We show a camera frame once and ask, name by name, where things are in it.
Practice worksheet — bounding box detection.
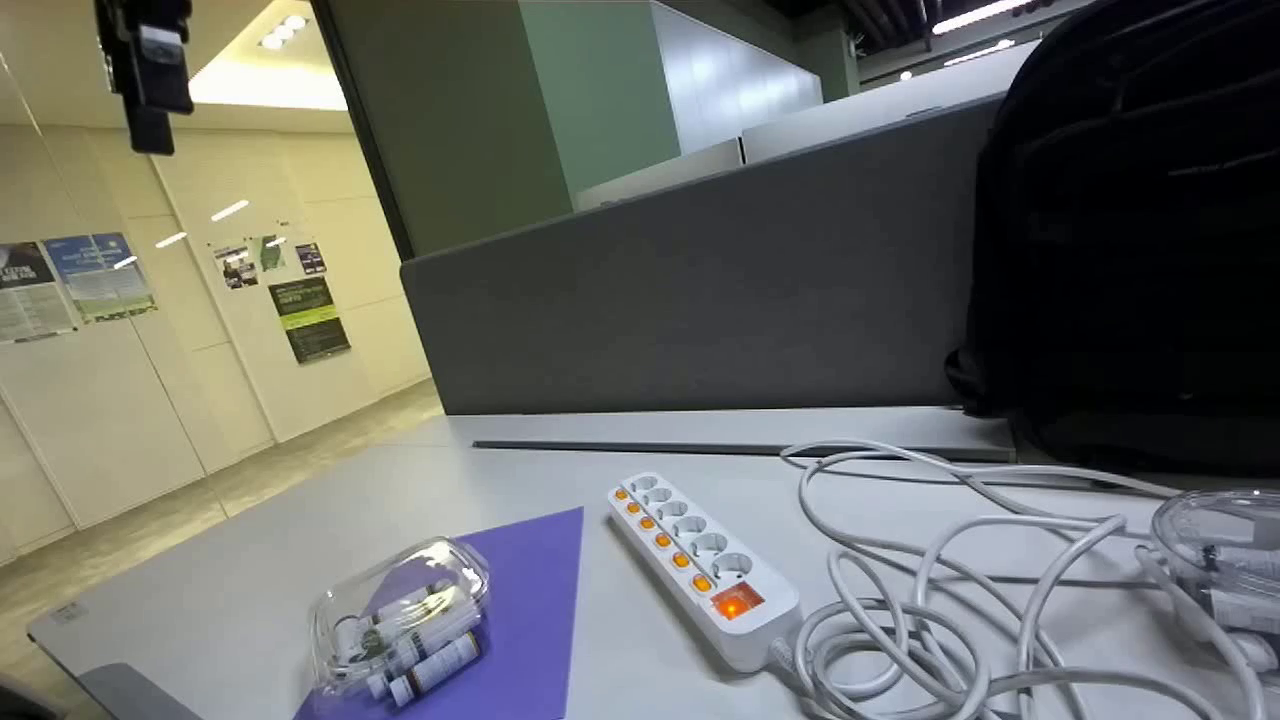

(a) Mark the purple paper sheet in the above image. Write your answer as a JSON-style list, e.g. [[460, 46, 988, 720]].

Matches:
[[292, 510, 585, 720]]

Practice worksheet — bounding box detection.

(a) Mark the blue wall poster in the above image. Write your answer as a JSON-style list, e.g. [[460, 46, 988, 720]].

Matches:
[[46, 232, 155, 325]]

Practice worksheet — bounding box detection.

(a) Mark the dark green wall poster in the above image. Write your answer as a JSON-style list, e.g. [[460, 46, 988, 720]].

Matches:
[[272, 277, 353, 363]]

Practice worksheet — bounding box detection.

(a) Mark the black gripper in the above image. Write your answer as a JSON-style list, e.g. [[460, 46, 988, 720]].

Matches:
[[93, 0, 193, 156]]

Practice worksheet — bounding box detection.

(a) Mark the grey wall poster far left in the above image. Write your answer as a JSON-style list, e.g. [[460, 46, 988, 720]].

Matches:
[[0, 239, 75, 341]]

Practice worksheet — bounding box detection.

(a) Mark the small wall photo right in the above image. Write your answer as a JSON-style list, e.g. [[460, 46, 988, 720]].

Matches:
[[298, 245, 328, 277]]

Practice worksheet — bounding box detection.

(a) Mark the white power strip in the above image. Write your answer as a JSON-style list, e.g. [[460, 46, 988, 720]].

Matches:
[[606, 471, 799, 677]]

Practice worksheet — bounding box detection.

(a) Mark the grey partition panel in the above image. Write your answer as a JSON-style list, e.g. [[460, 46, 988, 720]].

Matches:
[[403, 124, 985, 418]]

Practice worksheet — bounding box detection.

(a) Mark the white coiled power cable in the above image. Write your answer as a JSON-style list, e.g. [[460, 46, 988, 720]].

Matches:
[[776, 441, 1267, 720]]

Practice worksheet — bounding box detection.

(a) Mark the black backpack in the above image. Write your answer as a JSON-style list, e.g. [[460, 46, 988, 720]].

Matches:
[[950, 0, 1280, 471]]

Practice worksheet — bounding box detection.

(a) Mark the small wall photo left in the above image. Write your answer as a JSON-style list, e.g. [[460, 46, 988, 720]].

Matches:
[[215, 249, 255, 290]]

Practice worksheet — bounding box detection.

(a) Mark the clear bag at right edge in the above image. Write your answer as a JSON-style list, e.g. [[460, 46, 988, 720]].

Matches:
[[1154, 487, 1280, 677]]

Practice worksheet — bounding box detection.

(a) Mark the small wall photo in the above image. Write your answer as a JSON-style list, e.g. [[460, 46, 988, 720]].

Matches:
[[298, 245, 328, 277], [215, 249, 255, 290]]

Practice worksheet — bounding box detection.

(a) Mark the clear plastic bag with adapters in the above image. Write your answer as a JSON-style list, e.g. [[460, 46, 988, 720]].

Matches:
[[311, 538, 494, 711]]

